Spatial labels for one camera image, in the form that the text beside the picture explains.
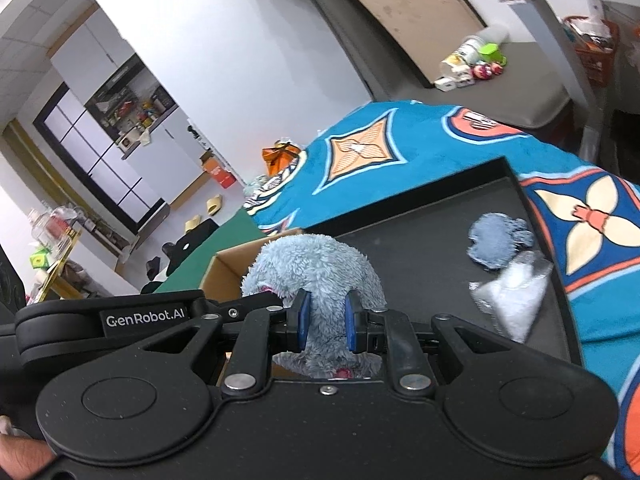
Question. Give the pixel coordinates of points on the cluttered kitchen shelf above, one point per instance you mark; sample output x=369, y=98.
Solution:
x=132, y=110

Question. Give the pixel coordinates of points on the small white box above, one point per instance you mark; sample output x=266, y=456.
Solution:
x=452, y=81

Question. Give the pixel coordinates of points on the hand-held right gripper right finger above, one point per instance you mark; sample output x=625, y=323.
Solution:
x=351, y=324

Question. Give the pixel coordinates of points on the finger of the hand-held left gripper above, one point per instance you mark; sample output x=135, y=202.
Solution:
x=245, y=304

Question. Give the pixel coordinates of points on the orange cardboard box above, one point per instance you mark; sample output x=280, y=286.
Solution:
x=220, y=172

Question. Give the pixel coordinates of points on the large glass jar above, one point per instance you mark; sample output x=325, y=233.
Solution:
x=50, y=225

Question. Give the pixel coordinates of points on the yellow slipper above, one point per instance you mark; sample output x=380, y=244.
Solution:
x=214, y=204
x=193, y=223

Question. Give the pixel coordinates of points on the person's left hand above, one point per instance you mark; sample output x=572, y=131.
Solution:
x=22, y=456

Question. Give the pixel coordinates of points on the grey plush mouse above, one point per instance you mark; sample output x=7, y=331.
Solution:
x=320, y=266

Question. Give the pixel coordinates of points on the black framed flat cardboard lid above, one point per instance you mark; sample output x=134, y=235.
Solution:
x=410, y=7

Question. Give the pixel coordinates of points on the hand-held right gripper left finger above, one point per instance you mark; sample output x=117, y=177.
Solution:
x=301, y=321

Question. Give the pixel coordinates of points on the black and white garment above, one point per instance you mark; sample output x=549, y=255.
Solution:
x=152, y=286

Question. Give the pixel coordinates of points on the green cup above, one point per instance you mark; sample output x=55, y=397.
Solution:
x=492, y=53

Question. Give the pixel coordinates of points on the red basket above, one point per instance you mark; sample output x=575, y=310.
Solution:
x=590, y=50

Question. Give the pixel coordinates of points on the small red toys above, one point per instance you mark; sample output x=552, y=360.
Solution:
x=486, y=70

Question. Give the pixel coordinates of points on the orange bag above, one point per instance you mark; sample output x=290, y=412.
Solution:
x=281, y=159

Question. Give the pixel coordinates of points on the blue printed blanket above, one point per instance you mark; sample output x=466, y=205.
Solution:
x=415, y=127

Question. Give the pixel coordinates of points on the black tray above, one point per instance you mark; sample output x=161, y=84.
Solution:
x=425, y=240

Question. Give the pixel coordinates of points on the grey mat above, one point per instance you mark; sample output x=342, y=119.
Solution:
x=525, y=97

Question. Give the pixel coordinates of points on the green cloth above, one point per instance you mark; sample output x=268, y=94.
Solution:
x=222, y=232

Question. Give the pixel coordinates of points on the black shoe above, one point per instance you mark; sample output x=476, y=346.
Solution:
x=168, y=248
x=153, y=268

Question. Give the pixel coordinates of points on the grey fuzzy cloth piece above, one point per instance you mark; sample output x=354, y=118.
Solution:
x=500, y=240

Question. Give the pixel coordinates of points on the black stool with white dots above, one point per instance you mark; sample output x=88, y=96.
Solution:
x=195, y=245

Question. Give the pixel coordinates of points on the side table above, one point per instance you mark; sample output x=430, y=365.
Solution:
x=55, y=270

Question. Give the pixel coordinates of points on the clear bag of white stuffing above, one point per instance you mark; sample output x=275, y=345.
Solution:
x=515, y=300

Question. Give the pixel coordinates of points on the white kitchen cabinet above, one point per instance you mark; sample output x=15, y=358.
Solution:
x=165, y=160

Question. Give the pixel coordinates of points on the black framed glass door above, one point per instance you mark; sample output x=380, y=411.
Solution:
x=95, y=160

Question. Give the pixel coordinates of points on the grey door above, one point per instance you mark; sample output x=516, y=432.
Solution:
x=345, y=35

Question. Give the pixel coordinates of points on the brown cardboard box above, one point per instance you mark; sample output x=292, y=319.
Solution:
x=226, y=272

